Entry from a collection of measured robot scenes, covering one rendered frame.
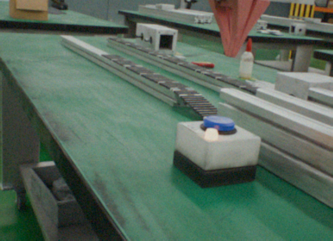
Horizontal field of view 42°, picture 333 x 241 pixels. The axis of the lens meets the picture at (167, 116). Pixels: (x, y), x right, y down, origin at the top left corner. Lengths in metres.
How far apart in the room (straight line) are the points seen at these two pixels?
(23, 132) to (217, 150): 1.55
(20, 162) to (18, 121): 0.19
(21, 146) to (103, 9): 10.33
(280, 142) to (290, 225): 0.14
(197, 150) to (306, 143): 0.13
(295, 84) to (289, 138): 0.28
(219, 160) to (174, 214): 0.10
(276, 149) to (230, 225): 0.19
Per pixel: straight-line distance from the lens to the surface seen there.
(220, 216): 0.47
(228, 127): 0.54
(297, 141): 0.57
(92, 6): 12.12
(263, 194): 0.55
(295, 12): 8.90
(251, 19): 0.53
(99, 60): 1.34
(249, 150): 0.55
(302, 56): 3.76
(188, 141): 0.55
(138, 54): 1.54
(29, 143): 2.03
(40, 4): 2.81
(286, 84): 0.86
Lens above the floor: 1.00
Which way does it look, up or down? 15 degrees down
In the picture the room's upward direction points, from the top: 6 degrees clockwise
